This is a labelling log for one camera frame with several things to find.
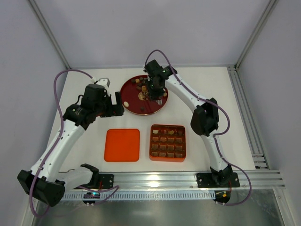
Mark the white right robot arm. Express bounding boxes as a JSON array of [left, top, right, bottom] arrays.
[[144, 60, 233, 186]]

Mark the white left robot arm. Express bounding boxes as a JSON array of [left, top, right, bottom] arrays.
[[17, 84, 124, 207]]

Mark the orange chocolate box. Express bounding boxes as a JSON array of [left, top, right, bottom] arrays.
[[149, 124, 186, 162]]

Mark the round dark red tray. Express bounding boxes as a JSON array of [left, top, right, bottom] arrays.
[[120, 75, 168, 115]]

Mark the orange box lid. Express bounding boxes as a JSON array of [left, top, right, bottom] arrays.
[[104, 129, 140, 162]]

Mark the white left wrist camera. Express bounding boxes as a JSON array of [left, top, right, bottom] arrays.
[[91, 77, 111, 89]]

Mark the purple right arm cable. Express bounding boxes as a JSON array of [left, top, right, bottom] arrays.
[[143, 49, 253, 207]]

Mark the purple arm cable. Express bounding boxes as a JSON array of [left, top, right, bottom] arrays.
[[29, 69, 120, 217], [143, 49, 253, 207]]

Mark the right aluminium frame post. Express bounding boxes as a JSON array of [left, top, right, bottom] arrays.
[[234, 0, 279, 70]]

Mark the aluminium frame post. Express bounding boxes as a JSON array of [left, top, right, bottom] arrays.
[[234, 0, 279, 70], [27, 0, 71, 69]]

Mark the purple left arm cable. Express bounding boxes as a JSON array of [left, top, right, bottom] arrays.
[[29, 69, 120, 217]]

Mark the left aluminium frame post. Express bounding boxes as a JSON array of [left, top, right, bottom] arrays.
[[27, 0, 71, 69]]

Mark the perforated cable duct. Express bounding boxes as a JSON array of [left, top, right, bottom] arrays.
[[62, 189, 215, 202]]

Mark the aluminium mounting rail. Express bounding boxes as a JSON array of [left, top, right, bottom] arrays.
[[112, 169, 285, 189]]

